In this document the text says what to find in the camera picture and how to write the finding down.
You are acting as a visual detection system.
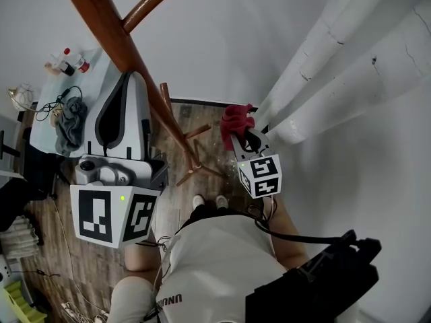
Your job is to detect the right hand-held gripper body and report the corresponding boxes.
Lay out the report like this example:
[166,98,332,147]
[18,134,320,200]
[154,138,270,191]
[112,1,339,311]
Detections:
[235,148,283,200]

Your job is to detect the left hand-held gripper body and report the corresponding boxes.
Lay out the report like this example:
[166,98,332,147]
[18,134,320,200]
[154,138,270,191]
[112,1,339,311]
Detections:
[69,153,169,249]

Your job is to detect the red cloth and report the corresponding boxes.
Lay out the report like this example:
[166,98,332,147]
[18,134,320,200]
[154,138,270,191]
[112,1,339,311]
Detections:
[220,103,259,147]

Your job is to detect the wooden coat stand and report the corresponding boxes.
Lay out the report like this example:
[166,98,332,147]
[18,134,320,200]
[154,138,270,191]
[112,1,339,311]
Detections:
[58,0,224,187]

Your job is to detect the person's right forearm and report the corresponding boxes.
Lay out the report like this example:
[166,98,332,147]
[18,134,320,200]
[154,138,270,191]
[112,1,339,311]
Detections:
[259,195,310,272]

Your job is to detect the person's left forearm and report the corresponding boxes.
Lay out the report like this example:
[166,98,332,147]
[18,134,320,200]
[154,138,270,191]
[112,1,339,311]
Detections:
[123,232,168,272]

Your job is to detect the black shoulder bag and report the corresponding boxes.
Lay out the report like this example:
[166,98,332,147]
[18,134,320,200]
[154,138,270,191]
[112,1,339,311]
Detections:
[244,220,383,323]

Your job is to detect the crumpled grey cloth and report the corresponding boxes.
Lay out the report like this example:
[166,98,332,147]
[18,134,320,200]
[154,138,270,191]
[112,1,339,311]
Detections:
[55,96,88,157]

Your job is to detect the yellow-green plastic rack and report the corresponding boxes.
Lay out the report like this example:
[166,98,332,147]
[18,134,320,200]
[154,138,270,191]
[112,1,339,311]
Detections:
[0,279,48,323]

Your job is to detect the table with white cover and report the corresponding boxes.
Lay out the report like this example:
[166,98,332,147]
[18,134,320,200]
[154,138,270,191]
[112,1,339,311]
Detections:
[29,47,129,157]

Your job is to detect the dark glass bottle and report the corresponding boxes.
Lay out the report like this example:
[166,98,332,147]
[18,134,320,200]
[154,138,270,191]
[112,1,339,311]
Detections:
[59,59,75,77]

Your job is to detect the person's black trousers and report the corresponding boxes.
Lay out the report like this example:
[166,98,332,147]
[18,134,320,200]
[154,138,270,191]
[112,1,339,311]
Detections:
[187,204,236,227]

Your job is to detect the black office chair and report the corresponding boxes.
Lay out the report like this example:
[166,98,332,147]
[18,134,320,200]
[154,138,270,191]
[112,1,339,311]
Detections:
[0,129,68,200]

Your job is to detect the folded white towels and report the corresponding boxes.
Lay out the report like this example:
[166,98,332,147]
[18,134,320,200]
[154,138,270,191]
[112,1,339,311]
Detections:
[0,215,40,260]

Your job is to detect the person's white shirt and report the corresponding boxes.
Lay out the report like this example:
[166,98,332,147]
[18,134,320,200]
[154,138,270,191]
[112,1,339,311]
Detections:
[110,213,358,323]

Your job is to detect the black cable with adapter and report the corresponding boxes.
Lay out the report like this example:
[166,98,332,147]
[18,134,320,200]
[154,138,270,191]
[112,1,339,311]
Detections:
[35,85,84,122]

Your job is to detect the white wire globe lamp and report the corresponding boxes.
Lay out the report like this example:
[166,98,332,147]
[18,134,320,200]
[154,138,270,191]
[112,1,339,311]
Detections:
[7,83,36,111]

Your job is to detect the tangle of white cables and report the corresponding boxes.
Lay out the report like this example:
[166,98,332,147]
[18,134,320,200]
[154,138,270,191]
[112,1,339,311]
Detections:
[60,301,110,323]

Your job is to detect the white wall pipe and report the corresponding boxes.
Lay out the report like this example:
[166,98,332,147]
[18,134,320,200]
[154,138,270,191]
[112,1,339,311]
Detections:
[255,0,425,131]
[265,1,431,144]

